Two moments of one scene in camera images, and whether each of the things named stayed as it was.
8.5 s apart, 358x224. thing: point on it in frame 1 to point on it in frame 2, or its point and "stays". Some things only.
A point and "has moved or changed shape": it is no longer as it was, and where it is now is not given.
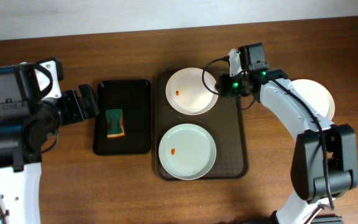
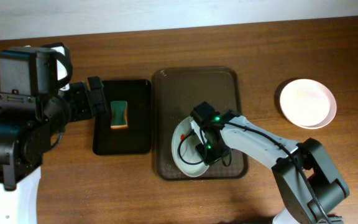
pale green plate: (187, 151) has moved or changed shape
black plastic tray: (133, 98) stays
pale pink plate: (316, 96) stays
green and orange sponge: (114, 126) to (119, 119)
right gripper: (225, 85) to (209, 155)
